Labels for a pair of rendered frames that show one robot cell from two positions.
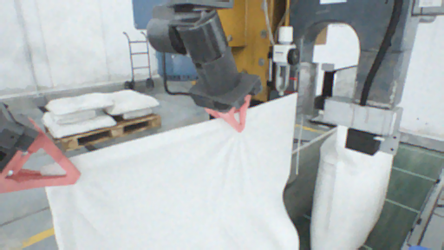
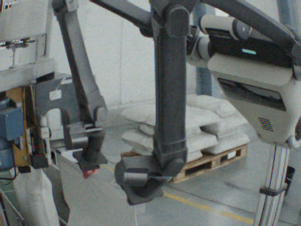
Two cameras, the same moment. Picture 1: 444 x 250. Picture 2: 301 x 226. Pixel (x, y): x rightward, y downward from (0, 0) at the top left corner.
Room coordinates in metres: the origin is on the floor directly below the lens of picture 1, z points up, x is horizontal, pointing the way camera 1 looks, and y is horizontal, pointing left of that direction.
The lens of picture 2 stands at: (0.07, 1.27, 1.54)
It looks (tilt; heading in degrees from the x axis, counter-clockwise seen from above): 12 degrees down; 277
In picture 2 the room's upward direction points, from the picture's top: 1 degrees counter-clockwise
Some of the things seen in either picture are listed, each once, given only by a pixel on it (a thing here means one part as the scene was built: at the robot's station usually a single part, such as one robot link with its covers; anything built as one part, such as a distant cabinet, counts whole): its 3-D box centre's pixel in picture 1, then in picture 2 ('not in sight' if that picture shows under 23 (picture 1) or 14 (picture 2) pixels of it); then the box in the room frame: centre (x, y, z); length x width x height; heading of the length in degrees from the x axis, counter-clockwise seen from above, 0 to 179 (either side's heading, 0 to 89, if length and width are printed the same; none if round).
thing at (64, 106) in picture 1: (81, 103); not in sight; (2.93, 1.57, 0.44); 0.66 x 0.42 x 0.14; 131
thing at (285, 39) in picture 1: (286, 62); (44, 136); (0.63, -0.15, 1.14); 0.05 x 0.04 x 0.16; 44
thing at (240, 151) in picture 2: not in sight; (190, 155); (0.24, -3.48, 0.07); 1.20 x 0.82 x 0.14; 46
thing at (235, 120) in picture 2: not in sight; (223, 120); (-0.12, -3.56, 0.44); 0.68 x 0.44 x 0.15; 44
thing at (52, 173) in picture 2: not in sight; (70, 204); (0.81, -0.86, 0.53); 1.05 x 0.02 x 0.41; 134
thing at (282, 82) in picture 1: (282, 77); (45, 146); (0.63, -0.15, 1.11); 0.03 x 0.03 x 0.06
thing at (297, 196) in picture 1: (317, 173); (3, 211); (1.19, -0.49, 0.53); 1.05 x 0.02 x 0.41; 134
